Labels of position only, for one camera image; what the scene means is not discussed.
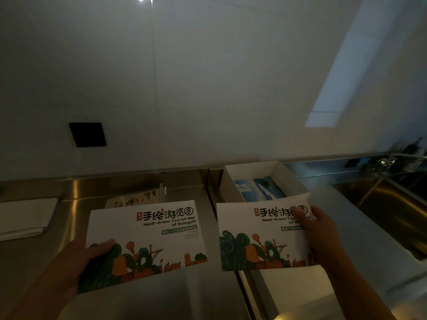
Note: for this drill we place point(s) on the folded white cloth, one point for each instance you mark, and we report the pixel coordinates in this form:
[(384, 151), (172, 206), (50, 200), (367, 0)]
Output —
[(25, 216)]

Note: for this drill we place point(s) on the small black backsplash socket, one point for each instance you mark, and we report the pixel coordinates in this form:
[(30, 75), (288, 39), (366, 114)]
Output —
[(350, 162)]

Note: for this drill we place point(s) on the person's left hand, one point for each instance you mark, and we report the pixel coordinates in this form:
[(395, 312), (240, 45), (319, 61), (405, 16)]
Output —
[(68, 266)]

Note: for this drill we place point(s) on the person's left forearm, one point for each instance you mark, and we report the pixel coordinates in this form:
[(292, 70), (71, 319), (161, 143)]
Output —
[(36, 299)]

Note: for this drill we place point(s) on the chrome faucet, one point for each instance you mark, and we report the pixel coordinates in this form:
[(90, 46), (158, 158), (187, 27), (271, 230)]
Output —
[(392, 159)]

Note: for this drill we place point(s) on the flat white box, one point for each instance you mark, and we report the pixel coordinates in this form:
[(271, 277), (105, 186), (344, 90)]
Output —
[(293, 293)]

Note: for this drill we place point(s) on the person's right hand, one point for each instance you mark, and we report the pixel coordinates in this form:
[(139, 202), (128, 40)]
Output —
[(323, 236)]

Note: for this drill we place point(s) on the black square wall socket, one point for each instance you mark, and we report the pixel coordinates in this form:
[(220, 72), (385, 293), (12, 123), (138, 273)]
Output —
[(87, 134)]

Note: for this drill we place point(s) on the dark items behind faucet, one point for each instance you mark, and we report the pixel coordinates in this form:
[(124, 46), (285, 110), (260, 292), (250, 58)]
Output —
[(413, 151)]

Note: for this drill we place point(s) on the person's right thumb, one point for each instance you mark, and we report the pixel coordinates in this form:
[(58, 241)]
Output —
[(305, 217)]

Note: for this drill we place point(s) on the open white cardboard box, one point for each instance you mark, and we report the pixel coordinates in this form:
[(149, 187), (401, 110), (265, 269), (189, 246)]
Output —
[(233, 183)]

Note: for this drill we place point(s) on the stainless steel sink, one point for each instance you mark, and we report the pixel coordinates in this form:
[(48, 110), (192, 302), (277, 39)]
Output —
[(387, 203)]

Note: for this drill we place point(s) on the person's right forearm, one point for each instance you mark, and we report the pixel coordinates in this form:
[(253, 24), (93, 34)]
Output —
[(353, 293)]

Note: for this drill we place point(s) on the blue brochures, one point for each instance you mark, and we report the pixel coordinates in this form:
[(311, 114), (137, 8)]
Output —
[(260, 189)]

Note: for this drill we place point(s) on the person's left thumb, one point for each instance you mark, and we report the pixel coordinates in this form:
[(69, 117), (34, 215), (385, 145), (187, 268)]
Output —
[(101, 247)]

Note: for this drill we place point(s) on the white illustrated map brochure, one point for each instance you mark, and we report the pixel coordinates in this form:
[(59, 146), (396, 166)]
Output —
[(150, 236), (260, 236)]

